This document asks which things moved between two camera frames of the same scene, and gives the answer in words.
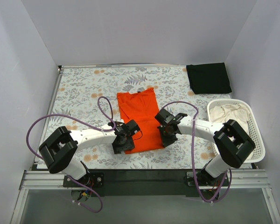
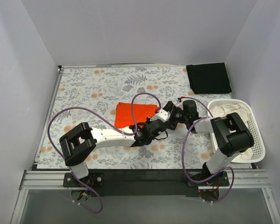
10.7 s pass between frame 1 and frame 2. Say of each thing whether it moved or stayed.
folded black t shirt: stayed
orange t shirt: moved
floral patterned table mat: stayed
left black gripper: moved
